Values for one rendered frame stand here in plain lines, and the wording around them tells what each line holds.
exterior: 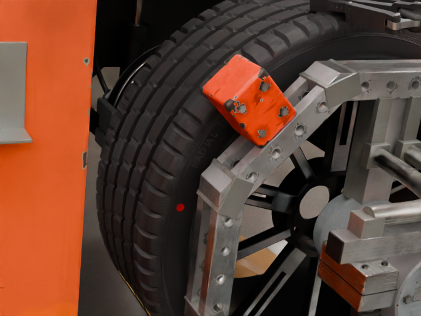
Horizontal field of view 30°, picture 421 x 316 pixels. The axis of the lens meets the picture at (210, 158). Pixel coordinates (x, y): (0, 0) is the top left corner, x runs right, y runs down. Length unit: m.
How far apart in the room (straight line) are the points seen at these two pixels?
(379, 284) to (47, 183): 0.39
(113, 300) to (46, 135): 1.80
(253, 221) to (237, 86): 2.23
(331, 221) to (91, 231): 1.90
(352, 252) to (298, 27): 0.35
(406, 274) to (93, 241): 1.97
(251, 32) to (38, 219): 0.46
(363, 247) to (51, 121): 0.38
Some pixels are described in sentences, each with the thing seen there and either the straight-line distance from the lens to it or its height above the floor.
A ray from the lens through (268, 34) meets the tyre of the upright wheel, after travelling 1.13.
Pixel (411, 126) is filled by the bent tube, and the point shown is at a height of 1.04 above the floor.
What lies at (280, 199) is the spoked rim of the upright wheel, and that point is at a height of 0.89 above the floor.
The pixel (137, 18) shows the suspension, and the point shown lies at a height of 1.03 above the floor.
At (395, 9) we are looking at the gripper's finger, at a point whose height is 1.20.
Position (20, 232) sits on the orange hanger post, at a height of 0.98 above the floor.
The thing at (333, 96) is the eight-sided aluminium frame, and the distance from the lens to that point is 1.06.
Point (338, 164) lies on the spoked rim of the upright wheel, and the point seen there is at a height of 0.94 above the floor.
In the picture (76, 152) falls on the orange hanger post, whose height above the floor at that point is 1.07.
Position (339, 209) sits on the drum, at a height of 0.90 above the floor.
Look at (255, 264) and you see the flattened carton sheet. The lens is 2.87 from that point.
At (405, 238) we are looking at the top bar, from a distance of 0.97.
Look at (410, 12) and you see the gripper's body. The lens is 1.08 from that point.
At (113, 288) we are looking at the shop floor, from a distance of 2.64.
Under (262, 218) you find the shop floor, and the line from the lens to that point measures 3.24.
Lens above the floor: 1.37
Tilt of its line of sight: 21 degrees down
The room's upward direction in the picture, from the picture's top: 7 degrees clockwise
